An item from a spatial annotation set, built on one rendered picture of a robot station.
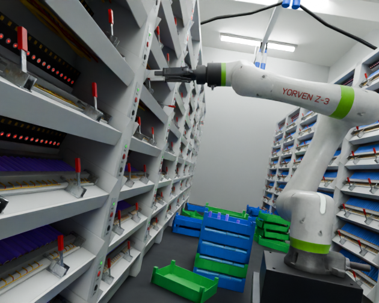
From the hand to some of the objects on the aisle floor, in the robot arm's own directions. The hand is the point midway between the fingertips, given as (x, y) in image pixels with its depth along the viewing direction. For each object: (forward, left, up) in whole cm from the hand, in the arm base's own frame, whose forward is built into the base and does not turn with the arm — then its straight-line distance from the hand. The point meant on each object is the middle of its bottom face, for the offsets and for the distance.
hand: (155, 75), depth 113 cm
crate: (-12, -52, -97) cm, 110 cm away
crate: (-26, -76, -97) cm, 126 cm away
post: (+12, +20, -97) cm, 100 cm away
